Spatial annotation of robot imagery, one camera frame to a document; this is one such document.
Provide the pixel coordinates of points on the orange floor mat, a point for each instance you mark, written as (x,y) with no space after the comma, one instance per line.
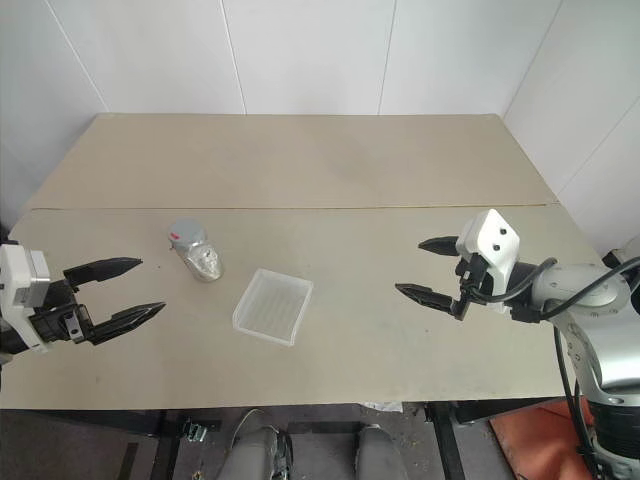
(540,440)

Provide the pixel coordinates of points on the grey rounded shape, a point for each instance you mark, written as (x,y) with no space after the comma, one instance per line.
(257,452)
(376,452)

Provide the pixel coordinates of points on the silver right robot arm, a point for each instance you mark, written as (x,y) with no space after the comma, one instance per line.
(580,287)

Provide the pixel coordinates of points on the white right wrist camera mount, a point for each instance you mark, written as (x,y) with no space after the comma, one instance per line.
(492,240)

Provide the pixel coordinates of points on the black table leg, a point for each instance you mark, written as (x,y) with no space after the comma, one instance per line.
(167,445)
(452,445)

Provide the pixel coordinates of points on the grey bottle cap red label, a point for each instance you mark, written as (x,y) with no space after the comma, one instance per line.
(186,232)

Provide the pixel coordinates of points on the silver crumpled foil pouch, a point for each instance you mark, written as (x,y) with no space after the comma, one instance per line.
(204,262)

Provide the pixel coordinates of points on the clear plastic tray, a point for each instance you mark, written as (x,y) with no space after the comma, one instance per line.
(272,306)

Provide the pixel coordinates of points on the white paper scrap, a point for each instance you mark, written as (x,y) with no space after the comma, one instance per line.
(382,405)

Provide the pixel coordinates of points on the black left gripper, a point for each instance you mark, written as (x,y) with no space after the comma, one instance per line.
(60,322)

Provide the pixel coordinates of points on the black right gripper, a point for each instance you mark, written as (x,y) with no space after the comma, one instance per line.
(469,275)

